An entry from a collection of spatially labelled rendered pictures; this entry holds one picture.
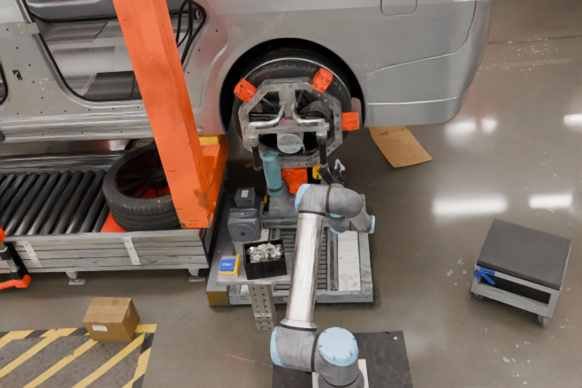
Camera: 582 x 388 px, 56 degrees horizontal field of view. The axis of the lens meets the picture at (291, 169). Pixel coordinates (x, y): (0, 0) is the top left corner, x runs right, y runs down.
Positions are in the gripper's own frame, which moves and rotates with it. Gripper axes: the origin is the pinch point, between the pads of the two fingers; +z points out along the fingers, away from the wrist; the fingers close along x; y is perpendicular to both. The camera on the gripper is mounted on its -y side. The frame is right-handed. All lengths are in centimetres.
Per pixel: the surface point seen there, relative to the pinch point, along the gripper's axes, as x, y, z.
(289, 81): 20, -48, 7
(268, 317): -65, 13, -60
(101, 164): -138, -90, 55
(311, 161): -9.8, -7.2, 5.1
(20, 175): -181, -129, 50
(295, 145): 1.6, -27.2, -9.5
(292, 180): -26.9, -6.8, 4.0
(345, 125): 20.8, -9.5, 5.0
